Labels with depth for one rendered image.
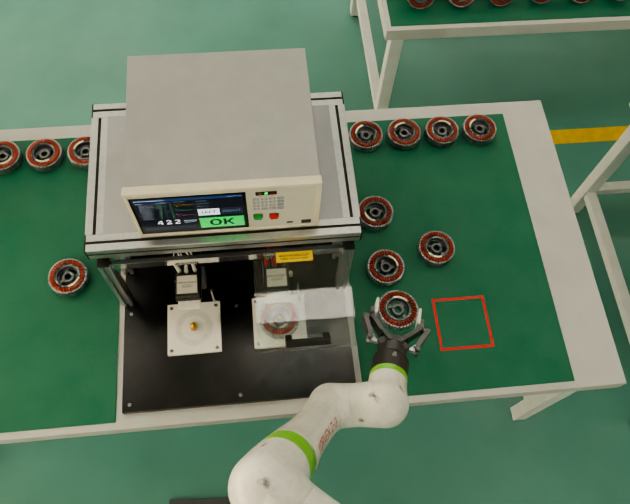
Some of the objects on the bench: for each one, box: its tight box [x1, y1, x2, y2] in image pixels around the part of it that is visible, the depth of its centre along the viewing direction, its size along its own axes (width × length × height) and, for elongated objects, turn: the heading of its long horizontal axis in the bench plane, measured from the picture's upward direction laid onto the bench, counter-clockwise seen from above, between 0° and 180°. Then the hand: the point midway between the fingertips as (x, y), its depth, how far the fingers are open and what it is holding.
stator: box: [367, 249, 405, 287], centre depth 193 cm, size 11×11×4 cm
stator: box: [417, 231, 455, 267], centre depth 196 cm, size 11×11×4 cm
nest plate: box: [168, 301, 222, 356], centre depth 182 cm, size 15×15×1 cm
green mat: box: [0, 137, 121, 435], centre depth 190 cm, size 94×61×1 cm, turn 5°
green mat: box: [347, 114, 575, 396], centre depth 200 cm, size 94×61×1 cm, turn 5°
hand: (397, 310), depth 175 cm, fingers closed on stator, 11 cm apart
